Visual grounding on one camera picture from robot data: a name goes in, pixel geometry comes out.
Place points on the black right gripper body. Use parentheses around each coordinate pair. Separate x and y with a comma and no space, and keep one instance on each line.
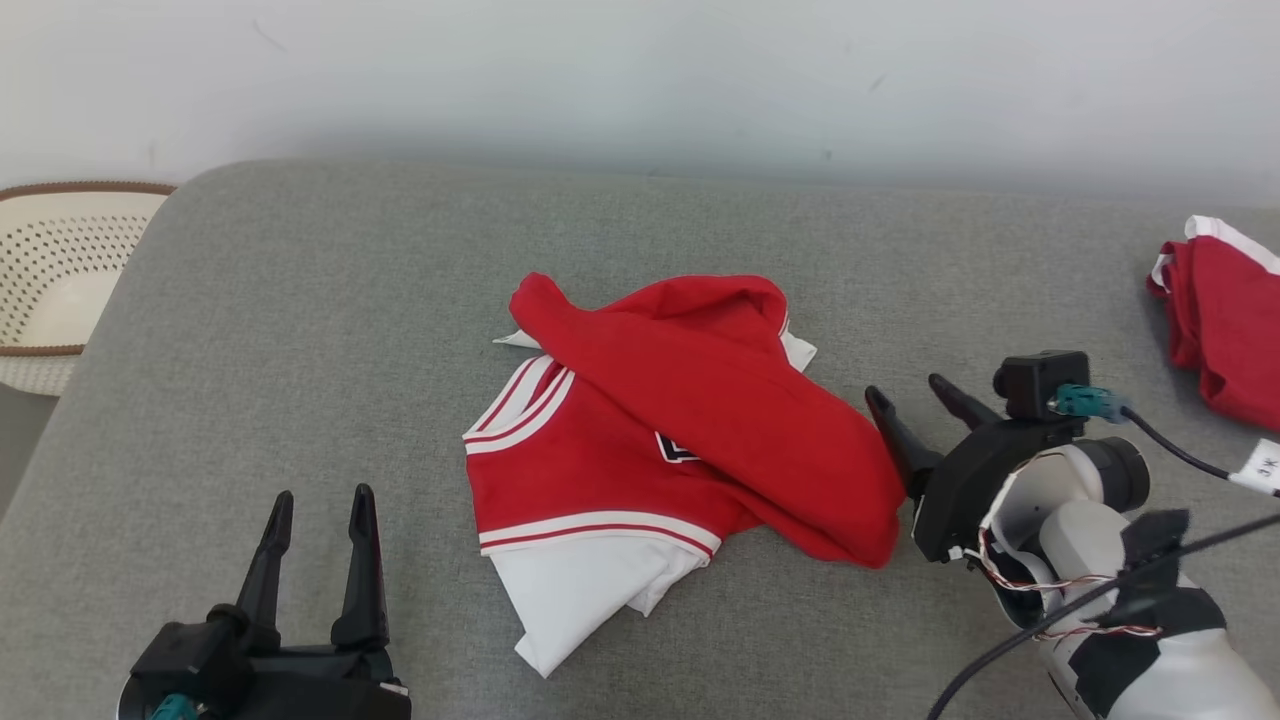
(965,490)

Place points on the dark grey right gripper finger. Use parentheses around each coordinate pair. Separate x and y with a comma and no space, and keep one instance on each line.
(905,450)
(965,408)

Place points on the red white basketball jersey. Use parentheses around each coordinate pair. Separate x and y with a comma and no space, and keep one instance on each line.
(720,420)

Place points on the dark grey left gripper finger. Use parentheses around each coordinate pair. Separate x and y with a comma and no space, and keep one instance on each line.
(362,580)
(265,580)

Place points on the red shorts with white stripe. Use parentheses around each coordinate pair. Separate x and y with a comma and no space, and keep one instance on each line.
(1230,320)

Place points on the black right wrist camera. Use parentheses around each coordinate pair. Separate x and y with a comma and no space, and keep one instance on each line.
(1035,385)

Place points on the white perforated laundry basket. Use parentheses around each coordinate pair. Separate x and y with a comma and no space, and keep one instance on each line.
(60,280)

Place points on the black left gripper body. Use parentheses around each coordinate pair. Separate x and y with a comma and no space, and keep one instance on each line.
(320,690)

